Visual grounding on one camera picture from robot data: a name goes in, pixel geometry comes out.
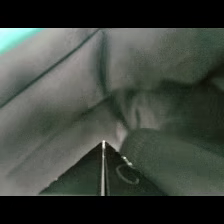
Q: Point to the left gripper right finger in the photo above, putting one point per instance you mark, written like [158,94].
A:
[123,181]

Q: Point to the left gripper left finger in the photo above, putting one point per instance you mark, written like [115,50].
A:
[86,180]

